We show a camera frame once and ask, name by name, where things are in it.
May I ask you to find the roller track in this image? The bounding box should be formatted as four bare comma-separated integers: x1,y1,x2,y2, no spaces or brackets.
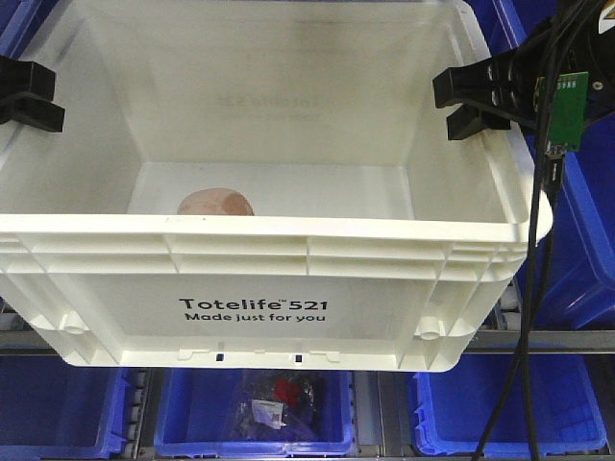
121,368,151,460
493,280,522,331

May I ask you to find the blue bin upper right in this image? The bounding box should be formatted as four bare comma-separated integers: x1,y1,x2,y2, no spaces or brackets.
466,1,614,330

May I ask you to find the white plastic Totelife crate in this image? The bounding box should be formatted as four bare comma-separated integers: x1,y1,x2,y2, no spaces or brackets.
1,1,533,373

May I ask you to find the pink peach-shaped toy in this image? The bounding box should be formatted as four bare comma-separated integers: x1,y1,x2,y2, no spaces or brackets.
177,187,254,216

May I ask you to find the blue bin lower right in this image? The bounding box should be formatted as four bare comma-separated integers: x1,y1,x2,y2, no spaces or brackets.
407,354,606,458

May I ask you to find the right roller track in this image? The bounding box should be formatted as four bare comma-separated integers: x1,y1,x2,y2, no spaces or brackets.
493,280,522,331

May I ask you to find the lower left roller track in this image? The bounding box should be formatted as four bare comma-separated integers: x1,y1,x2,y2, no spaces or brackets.
121,368,151,460

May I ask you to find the black cable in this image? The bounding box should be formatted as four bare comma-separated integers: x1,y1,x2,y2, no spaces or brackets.
473,0,573,461
522,148,568,461

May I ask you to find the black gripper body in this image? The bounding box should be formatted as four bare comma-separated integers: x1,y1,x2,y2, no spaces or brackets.
514,1,614,128

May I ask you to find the blue bin lower left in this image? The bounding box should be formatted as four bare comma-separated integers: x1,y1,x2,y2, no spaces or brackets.
1,356,135,460

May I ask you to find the clear bag with parts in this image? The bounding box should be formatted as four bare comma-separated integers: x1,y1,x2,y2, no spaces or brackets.
225,370,327,442

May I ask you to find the blue bin lower middle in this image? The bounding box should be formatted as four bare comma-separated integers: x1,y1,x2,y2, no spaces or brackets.
154,369,355,458

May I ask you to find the green circuit board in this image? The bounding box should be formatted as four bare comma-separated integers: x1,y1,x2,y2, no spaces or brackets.
547,72,589,157

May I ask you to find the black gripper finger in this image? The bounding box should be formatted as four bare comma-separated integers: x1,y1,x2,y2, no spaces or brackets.
432,46,543,120
1,56,56,103
1,98,65,133
446,105,511,140

